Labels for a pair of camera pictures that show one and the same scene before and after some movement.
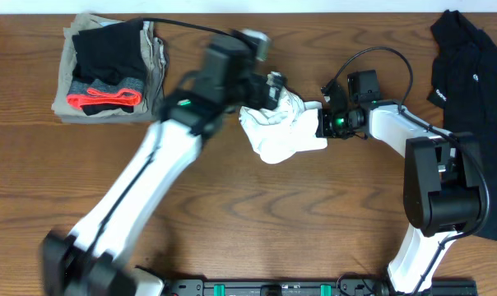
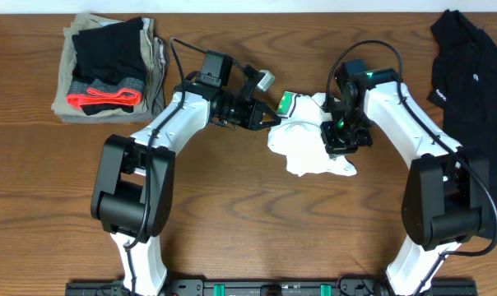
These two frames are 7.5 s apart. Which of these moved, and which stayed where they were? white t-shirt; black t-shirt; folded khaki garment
Moved: white t-shirt
Stayed: black t-shirt; folded khaki garment
